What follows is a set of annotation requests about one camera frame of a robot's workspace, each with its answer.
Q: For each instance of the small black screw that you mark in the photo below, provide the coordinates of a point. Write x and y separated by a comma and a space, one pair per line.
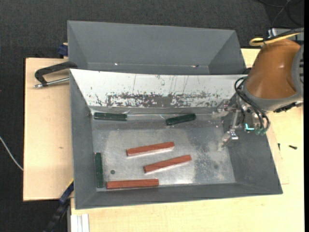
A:
292, 147

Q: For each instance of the dark green flat block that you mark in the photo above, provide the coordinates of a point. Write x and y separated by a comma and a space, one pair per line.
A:
180, 119
110, 116
99, 170

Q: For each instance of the grey metal bin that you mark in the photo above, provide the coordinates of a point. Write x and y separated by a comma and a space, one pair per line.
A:
154, 139

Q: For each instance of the red-brown flat block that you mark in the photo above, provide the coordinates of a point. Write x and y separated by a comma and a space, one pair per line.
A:
132, 184
150, 148
167, 163

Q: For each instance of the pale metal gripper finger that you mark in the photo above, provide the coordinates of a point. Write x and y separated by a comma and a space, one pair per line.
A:
228, 139
220, 111

